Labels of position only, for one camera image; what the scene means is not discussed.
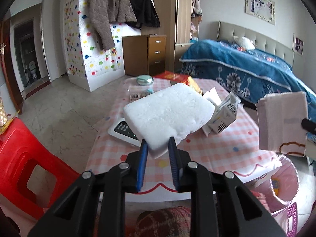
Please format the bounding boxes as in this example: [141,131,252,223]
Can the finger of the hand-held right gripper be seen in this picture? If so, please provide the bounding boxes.
[301,118,316,135]

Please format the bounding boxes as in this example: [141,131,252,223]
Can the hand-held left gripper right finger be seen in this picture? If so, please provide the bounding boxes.
[168,136,287,237]

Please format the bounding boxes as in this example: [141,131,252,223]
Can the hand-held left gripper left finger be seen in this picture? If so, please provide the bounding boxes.
[27,139,149,237]

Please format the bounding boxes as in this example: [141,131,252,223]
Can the white foam block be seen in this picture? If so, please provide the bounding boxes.
[123,83,215,159]

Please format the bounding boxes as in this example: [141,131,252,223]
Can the white digital scale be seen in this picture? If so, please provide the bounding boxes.
[108,118,142,147]

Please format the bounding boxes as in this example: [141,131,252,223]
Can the pink checkered tablecloth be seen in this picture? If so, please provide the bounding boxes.
[85,75,282,200]

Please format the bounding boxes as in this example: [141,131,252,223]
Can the dark red plaid cloth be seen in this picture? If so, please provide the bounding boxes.
[134,206,192,237]

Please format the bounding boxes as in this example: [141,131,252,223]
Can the white barcode carton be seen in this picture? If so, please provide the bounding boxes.
[202,91,241,135]

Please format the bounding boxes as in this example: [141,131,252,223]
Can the clear barcode plastic wrapper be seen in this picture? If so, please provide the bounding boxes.
[127,85,155,102]

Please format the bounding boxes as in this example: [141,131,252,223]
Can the white paper piece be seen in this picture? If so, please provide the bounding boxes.
[202,87,223,106]

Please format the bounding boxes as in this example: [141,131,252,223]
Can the green round tin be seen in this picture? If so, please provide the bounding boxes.
[136,75,154,86]

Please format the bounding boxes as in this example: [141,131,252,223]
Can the red gold packet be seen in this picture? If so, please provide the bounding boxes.
[153,71,203,95]

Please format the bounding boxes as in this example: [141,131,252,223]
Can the blue floral blanket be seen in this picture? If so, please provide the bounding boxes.
[179,39,316,129]

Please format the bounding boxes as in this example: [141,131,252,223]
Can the purple white paper bag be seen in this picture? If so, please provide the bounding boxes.
[272,202,298,235]

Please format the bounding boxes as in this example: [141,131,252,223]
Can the beige padded headboard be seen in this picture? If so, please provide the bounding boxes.
[217,21,307,72]

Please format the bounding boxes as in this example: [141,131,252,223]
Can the white pillow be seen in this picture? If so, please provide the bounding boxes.
[233,37,256,50]

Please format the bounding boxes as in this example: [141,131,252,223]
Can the wooden drawer cabinet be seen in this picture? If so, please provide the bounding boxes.
[122,35,167,77]

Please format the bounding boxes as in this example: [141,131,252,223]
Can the white dotted cabinet cover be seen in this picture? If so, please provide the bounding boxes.
[60,0,142,92]

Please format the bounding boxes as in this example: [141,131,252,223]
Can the red plastic stool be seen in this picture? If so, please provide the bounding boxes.
[0,117,81,220]

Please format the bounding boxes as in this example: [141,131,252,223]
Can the white toilet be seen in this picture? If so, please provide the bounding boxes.
[28,62,39,80]

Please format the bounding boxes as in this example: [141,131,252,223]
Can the gold ornament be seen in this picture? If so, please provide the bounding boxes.
[0,96,20,135]

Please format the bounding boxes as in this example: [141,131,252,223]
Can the wooden wardrobe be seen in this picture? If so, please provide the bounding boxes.
[141,0,200,72]

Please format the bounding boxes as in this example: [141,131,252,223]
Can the black jacket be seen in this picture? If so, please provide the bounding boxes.
[130,0,161,29]

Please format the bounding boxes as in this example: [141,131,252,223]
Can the brown quilted jacket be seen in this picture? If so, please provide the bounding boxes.
[88,0,138,51]

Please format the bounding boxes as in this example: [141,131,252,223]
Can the hanging clothes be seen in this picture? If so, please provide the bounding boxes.
[190,0,203,42]

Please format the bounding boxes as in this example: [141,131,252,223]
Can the brown door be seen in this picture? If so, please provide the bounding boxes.
[0,17,24,115]

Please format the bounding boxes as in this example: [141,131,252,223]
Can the small wall picture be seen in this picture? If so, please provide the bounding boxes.
[294,37,305,55]

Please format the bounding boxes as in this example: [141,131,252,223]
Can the wall poster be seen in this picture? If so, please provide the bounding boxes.
[244,0,276,25]

